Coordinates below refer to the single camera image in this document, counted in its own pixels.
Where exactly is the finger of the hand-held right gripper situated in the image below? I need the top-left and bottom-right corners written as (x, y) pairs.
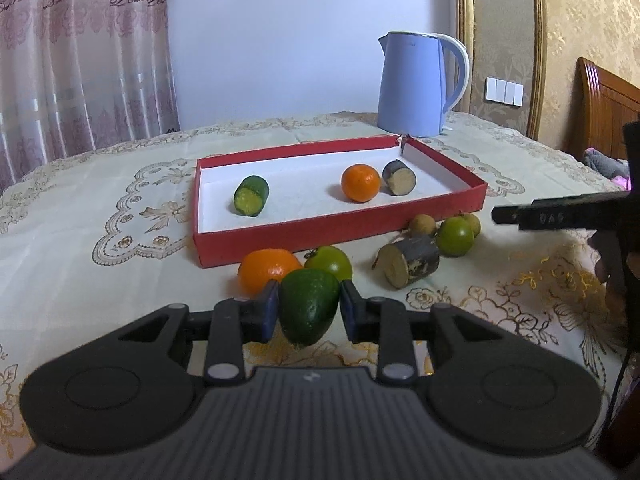
top-left (491, 192), bottom-right (631, 232)

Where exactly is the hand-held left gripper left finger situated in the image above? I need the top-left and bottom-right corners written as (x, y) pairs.
top-left (100, 280), bottom-right (280, 384)

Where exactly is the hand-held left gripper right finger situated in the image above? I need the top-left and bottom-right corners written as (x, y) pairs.
top-left (340, 280), bottom-right (531, 383)

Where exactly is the dark green avocado-like fruit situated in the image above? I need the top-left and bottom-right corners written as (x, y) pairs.
top-left (278, 268), bottom-right (342, 347)

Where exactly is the orange tangerine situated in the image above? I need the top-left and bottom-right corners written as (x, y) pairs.
top-left (237, 248), bottom-right (303, 297)
top-left (341, 163), bottom-right (381, 204)

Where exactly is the green round citrus fruit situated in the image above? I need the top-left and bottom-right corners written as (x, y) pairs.
top-left (304, 245), bottom-right (354, 283)
top-left (436, 216), bottom-right (476, 258)

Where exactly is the red cardboard tray box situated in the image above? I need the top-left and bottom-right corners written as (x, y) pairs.
top-left (192, 133), bottom-right (488, 271)

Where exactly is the dark sugarcane piece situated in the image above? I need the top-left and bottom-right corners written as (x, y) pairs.
top-left (382, 159), bottom-right (417, 196)
top-left (372, 234), bottom-right (441, 290)

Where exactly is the longan with stem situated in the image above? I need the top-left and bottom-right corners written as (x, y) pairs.
top-left (407, 214), bottom-right (440, 238)

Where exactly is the cucumber piece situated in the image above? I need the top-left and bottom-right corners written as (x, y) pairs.
top-left (233, 175), bottom-right (271, 218)

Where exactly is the person's right hand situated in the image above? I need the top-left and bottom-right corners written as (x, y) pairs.
top-left (587, 232), bottom-right (612, 286)

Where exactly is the grey cloth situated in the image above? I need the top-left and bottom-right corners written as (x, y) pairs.
top-left (582, 147), bottom-right (631, 178)

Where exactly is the wooden bed headboard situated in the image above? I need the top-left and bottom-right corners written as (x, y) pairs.
top-left (560, 56), bottom-right (640, 161)

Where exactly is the blue electric kettle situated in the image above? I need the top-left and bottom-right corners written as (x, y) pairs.
top-left (376, 31), bottom-right (471, 138)

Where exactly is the pink patterned curtain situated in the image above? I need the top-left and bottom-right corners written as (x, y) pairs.
top-left (0, 0), bottom-right (181, 188)

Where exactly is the white wall light switch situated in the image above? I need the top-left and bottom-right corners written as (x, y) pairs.
top-left (484, 76), bottom-right (524, 107)

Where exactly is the gold wall moulding strip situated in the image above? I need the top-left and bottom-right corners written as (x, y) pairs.
top-left (525, 0), bottom-right (547, 141)
top-left (452, 0), bottom-right (476, 116)

